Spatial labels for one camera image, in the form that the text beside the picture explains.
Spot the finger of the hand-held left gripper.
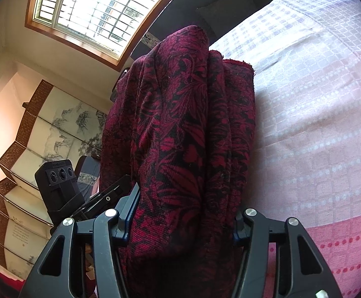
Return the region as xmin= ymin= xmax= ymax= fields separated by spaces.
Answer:
xmin=83 ymin=175 xmax=133 ymax=219

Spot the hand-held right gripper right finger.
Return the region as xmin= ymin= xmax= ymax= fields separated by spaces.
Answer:
xmin=230 ymin=208 xmax=344 ymax=298

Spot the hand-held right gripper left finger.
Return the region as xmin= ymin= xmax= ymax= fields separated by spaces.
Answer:
xmin=19 ymin=183 xmax=142 ymax=298

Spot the dark red floral cloth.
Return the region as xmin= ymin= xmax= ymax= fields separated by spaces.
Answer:
xmin=101 ymin=25 xmax=256 ymax=298

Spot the painted folding screen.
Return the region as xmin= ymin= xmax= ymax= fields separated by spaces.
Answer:
xmin=0 ymin=79 xmax=108 ymax=281

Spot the pink checked bed sheet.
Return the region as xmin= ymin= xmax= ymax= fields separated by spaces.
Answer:
xmin=208 ymin=0 xmax=361 ymax=298

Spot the wooden framed window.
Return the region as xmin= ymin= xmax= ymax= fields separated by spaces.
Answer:
xmin=25 ymin=0 xmax=206 ymax=72

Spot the dark grey sofa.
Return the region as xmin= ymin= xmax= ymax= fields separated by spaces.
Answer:
xmin=131 ymin=0 xmax=288 ymax=66

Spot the dark grey cushion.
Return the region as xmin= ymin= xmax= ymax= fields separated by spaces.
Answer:
xmin=197 ymin=0 xmax=256 ymax=42

